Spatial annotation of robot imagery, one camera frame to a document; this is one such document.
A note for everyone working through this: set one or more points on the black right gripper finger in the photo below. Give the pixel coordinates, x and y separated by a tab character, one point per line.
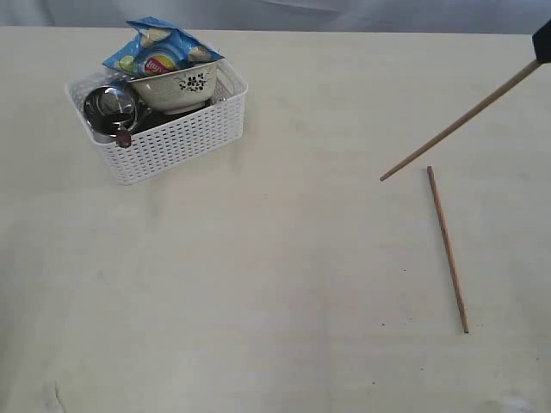
541	41

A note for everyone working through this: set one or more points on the light wooden chopstick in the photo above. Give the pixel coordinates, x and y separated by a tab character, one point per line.
514	81

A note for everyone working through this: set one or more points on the brown wooden chopstick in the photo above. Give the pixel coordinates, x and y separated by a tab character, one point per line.
448	250

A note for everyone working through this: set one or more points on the dark wooden spoon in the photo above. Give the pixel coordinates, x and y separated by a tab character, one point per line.
123	138

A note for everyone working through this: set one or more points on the white plastic woven basket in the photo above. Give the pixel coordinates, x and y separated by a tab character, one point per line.
162	147

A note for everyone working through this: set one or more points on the speckled ceramic floral bowl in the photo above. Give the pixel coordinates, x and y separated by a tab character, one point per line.
178	91

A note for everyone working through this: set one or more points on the blue Lays chip bag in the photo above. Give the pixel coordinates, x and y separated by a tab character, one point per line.
159	47

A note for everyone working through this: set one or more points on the stainless steel cup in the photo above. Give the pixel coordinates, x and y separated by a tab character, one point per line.
111	106

